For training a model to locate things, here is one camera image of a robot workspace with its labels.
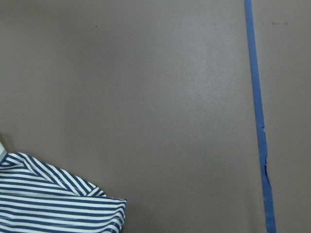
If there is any navy white striped polo shirt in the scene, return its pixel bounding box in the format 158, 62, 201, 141
0, 147, 126, 233

